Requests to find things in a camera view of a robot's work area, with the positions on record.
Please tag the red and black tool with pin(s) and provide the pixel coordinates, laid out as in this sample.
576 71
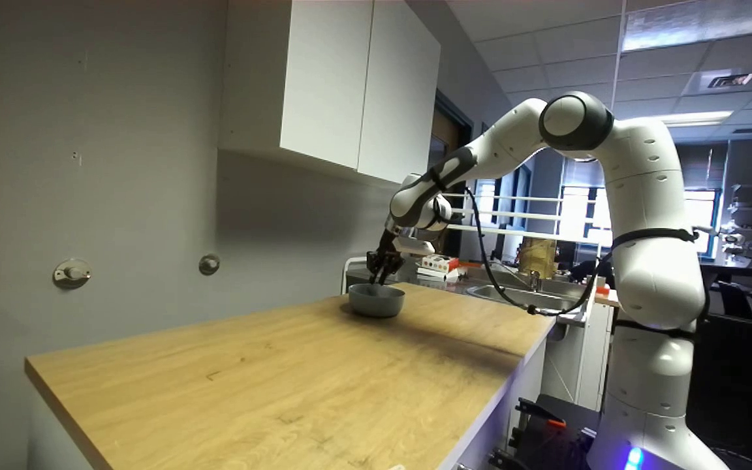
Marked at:
541 432

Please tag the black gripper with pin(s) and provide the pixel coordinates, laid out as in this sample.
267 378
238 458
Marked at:
399 250

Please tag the ceiling light panel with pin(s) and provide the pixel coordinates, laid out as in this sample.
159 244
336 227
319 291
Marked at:
694 118

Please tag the grey ceramic bowl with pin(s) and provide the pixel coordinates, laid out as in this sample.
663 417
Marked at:
377 305

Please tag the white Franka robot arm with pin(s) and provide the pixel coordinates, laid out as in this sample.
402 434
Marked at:
655 262

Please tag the white wall cabinet body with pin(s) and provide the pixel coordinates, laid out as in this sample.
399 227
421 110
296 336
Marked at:
249 80

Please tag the round metal wall knob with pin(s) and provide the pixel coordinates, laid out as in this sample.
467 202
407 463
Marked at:
71 274
211 264

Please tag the brown paper bag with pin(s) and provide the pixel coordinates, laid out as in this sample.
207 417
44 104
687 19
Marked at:
539 257

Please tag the ceiling air vent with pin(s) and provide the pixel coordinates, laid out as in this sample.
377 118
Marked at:
732 80

